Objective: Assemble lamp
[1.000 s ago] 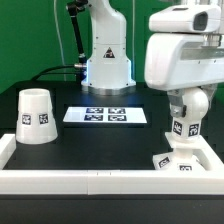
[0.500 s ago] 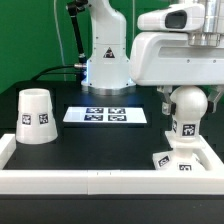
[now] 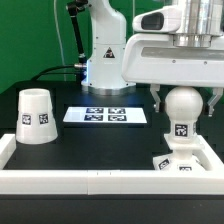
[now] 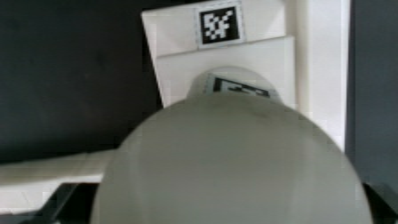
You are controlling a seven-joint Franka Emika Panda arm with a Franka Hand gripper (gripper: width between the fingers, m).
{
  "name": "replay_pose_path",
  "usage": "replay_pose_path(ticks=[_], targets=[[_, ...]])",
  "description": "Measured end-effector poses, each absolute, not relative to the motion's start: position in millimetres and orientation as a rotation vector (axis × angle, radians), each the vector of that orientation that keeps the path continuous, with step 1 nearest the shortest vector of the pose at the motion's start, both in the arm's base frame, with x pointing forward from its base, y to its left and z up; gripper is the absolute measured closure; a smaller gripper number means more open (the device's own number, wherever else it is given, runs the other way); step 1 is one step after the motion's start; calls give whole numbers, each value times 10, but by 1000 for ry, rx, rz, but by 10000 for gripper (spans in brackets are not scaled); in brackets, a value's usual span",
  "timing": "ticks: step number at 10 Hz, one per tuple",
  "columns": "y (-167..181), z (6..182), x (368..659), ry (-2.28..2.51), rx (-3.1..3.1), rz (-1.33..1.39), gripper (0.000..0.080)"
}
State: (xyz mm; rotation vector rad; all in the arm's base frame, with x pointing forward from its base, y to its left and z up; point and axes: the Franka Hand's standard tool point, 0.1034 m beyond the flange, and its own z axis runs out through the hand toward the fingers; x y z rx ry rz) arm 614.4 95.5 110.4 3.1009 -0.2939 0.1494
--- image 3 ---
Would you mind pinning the white lamp base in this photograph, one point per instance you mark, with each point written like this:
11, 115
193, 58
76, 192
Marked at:
181, 157

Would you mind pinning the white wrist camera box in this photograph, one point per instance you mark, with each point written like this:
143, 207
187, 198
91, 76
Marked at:
164, 20

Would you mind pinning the white lamp bulb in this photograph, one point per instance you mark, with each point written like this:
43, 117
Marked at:
183, 106

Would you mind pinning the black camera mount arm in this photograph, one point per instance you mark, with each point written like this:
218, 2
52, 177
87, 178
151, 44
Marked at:
74, 8

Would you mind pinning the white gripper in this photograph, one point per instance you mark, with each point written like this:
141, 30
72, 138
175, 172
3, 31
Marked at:
153, 59

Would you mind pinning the white marker tag sheet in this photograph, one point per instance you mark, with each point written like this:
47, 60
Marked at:
111, 115

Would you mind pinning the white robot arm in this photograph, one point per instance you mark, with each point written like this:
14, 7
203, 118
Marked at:
180, 44

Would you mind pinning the white lamp shade cone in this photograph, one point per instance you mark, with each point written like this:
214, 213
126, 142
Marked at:
35, 123

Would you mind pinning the white U-shaped fence frame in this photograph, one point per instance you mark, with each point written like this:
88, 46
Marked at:
93, 182

